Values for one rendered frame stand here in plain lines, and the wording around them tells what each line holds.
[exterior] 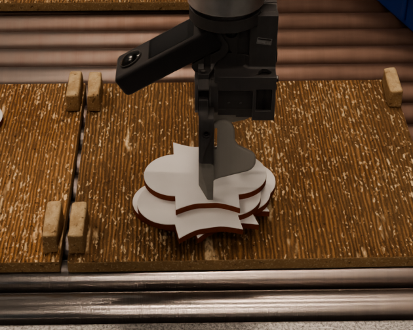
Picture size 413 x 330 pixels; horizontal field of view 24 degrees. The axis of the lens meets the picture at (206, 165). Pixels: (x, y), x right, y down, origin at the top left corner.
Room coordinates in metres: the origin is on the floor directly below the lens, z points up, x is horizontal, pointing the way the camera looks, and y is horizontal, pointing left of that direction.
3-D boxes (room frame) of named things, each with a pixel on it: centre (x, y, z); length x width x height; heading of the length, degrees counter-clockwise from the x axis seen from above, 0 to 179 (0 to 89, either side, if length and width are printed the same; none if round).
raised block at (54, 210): (0.78, 0.17, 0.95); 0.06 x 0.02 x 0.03; 1
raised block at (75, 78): (1.05, 0.17, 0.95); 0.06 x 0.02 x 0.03; 1
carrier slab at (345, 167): (0.92, -0.05, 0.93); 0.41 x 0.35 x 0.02; 91
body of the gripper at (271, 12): (0.83, -0.03, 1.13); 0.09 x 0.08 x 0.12; 90
